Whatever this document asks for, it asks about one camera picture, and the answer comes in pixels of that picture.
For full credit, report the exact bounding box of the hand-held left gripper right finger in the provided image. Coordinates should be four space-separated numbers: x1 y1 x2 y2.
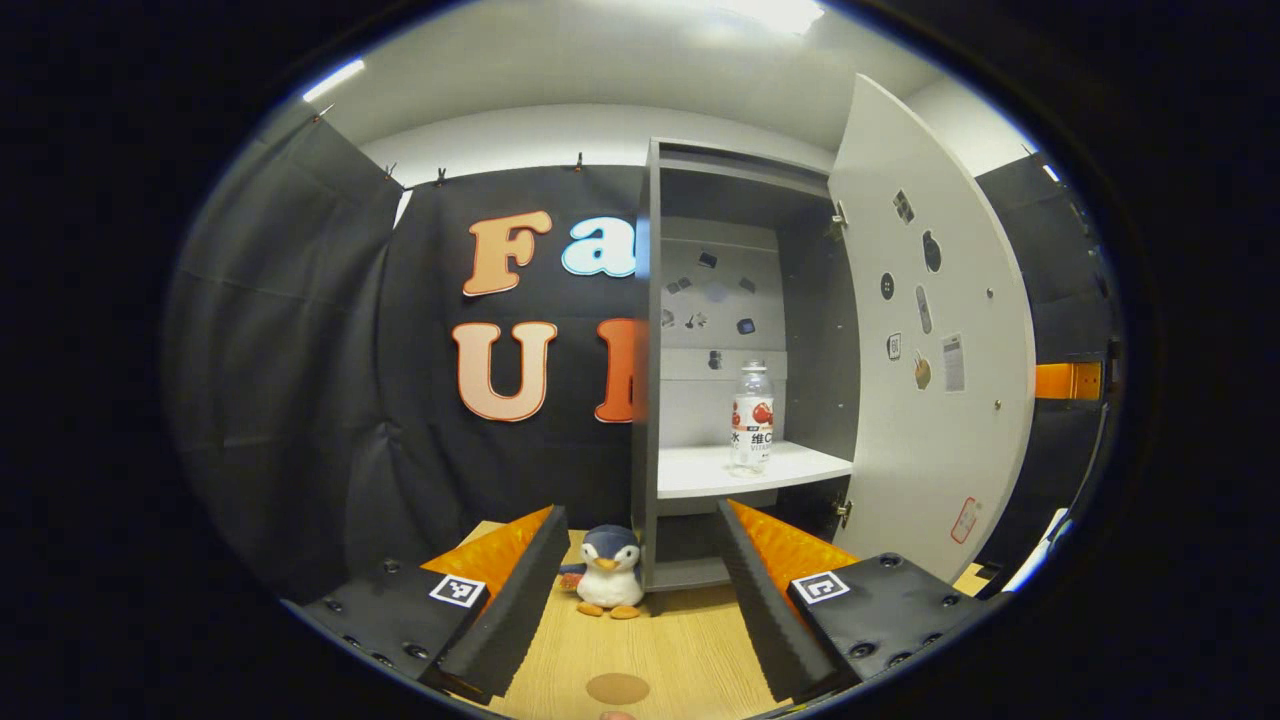
714 499 991 705

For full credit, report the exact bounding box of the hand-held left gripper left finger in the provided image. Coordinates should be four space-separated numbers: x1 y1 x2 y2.
283 505 571 706

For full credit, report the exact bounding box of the white cabinet door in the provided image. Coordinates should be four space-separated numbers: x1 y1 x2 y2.
826 73 1038 584

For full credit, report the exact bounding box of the round brown coaster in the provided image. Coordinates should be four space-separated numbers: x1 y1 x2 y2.
585 673 651 706

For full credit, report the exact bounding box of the grey cabinet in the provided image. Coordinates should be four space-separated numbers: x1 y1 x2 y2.
630 137 863 593

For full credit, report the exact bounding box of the clear bottle with red label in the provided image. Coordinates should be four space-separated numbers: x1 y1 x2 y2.
729 361 776 476

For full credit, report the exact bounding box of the white cabinet shelf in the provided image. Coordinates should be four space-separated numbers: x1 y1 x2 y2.
657 441 854 501

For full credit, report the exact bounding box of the penguin plush toy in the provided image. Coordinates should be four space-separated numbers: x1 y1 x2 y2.
558 525 646 621

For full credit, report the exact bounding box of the black backdrop cloth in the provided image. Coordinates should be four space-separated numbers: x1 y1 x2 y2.
160 118 1119 601

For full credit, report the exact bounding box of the ceiling light panel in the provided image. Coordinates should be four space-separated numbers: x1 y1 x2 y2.
715 0 826 36

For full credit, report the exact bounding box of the ceiling light strip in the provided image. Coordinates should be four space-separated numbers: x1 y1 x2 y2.
302 58 367 104

